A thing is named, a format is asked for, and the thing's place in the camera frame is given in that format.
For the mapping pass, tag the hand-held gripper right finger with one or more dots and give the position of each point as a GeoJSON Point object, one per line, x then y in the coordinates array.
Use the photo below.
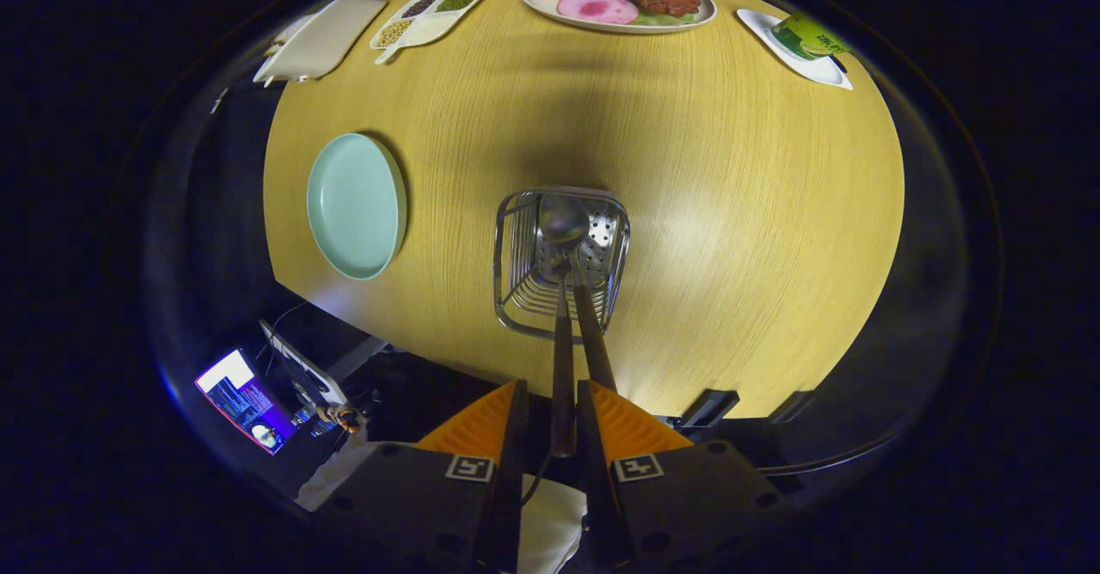
{"type": "Point", "coordinates": [593, 488]}

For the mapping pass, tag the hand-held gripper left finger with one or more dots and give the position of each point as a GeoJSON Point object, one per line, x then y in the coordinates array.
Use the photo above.
{"type": "Point", "coordinates": [513, 488]}

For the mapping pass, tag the white flat device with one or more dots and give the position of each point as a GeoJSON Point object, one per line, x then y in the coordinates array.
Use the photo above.
{"type": "Point", "coordinates": [309, 368]}

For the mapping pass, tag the glowing computer screen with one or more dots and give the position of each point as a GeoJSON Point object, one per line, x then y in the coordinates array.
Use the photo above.
{"type": "Point", "coordinates": [245, 402]}

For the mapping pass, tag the teal round plate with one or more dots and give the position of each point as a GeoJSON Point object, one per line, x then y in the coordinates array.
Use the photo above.
{"type": "Point", "coordinates": [352, 204]}

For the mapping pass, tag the white divided condiment dish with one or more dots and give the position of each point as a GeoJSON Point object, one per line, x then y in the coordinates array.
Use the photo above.
{"type": "Point", "coordinates": [430, 28]}

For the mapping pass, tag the pile of yellow soybeans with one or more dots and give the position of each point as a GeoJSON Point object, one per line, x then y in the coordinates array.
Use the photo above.
{"type": "Point", "coordinates": [394, 33]}

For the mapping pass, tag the green lettuce leaf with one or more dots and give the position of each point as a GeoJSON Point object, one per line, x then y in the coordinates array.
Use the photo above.
{"type": "Point", "coordinates": [662, 19]}

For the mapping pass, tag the white rectangular tray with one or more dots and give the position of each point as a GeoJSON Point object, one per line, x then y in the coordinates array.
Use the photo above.
{"type": "Point", "coordinates": [821, 71]}

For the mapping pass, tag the pink ham slice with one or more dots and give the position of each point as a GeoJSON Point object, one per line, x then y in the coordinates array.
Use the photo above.
{"type": "Point", "coordinates": [597, 7]}

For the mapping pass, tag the white toaster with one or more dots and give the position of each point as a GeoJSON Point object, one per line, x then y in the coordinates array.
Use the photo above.
{"type": "Point", "coordinates": [322, 37]}

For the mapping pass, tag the pile of dark beans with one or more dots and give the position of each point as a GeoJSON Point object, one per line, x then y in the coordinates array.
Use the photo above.
{"type": "Point", "coordinates": [423, 3]}

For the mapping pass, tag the green label drink bottle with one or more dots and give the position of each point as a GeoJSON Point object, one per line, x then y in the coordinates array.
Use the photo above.
{"type": "Point", "coordinates": [808, 37]}

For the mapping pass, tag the toast bread slice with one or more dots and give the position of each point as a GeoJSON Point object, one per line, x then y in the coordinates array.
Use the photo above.
{"type": "Point", "coordinates": [288, 31]}

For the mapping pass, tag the black table bracket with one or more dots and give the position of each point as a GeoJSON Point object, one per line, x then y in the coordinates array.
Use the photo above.
{"type": "Point", "coordinates": [711, 406]}
{"type": "Point", "coordinates": [795, 406]}

